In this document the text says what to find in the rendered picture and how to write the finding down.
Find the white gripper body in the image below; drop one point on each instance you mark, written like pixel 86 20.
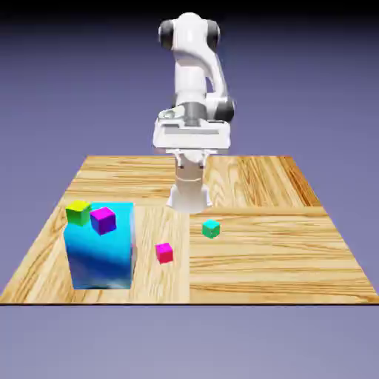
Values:
pixel 192 139

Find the large cyan box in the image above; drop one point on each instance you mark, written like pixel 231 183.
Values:
pixel 100 260

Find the small green cube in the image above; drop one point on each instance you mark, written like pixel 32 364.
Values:
pixel 77 214

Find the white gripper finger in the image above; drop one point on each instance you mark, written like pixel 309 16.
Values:
pixel 202 161
pixel 180 161

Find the small teal cube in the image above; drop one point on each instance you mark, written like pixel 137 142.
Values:
pixel 210 229

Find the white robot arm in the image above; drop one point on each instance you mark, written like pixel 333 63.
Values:
pixel 189 74

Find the small purple cube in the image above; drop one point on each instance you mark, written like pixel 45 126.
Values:
pixel 103 221

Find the small magenta cube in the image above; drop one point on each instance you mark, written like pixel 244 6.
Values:
pixel 164 253

